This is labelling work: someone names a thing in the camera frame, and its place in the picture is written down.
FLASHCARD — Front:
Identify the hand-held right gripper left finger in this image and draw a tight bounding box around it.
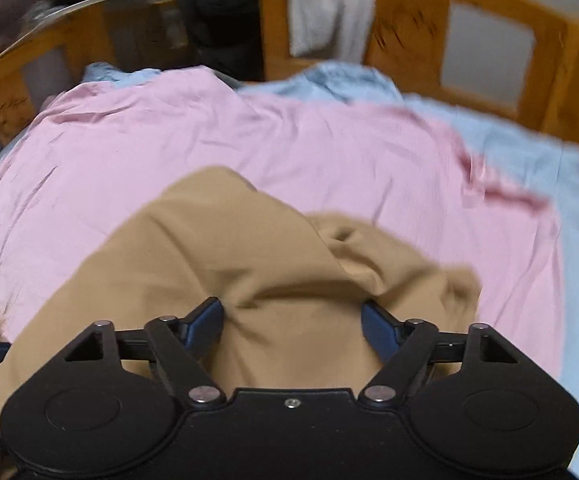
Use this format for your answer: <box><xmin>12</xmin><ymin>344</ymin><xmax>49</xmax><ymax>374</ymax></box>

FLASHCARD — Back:
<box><xmin>64</xmin><ymin>296</ymin><xmax>227</xmax><ymax>408</ymax></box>

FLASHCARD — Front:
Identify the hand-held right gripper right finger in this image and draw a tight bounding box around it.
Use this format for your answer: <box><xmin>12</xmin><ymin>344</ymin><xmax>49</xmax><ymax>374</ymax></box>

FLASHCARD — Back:
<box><xmin>357</xmin><ymin>300</ymin><xmax>520</xmax><ymax>406</ymax></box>

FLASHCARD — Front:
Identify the tan garment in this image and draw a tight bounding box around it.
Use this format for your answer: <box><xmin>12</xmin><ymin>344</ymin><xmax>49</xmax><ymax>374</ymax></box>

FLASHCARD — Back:
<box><xmin>0</xmin><ymin>165</ymin><xmax>485</xmax><ymax>461</ymax></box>

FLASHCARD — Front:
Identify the pink blanket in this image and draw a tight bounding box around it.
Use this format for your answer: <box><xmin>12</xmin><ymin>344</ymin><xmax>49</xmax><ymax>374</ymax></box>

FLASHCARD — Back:
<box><xmin>0</xmin><ymin>66</ymin><xmax>570</xmax><ymax>396</ymax></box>

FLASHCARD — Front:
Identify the black hanging clothing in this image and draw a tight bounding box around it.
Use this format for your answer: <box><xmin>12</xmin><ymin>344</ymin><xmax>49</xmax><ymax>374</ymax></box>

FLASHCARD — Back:
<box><xmin>176</xmin><ymin>0</ymin><xmax>266</xmax><ymax>84</ymax></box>

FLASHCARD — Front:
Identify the white towel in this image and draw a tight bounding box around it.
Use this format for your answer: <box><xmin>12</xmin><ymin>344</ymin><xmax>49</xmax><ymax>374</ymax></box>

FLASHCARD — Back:
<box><xmin>286</xmin><ymin>0</ymin><xmax>377</xmax><ymax>64</ymax></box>

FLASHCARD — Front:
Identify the wooden bed frame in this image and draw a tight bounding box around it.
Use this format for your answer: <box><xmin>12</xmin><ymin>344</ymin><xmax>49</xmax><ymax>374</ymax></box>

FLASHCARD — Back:
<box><xmin>0</xmin><ymin>0</ymin><xmax>579</xmax><ymax>203</ymax></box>

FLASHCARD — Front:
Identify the shiny metal rail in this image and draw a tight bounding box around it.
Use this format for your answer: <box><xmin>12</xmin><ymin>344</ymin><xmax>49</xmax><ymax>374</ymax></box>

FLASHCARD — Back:
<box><xmin>0</xmin><ymin>0</ymin><xmax>182</xmax><ymax>68</ymax></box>

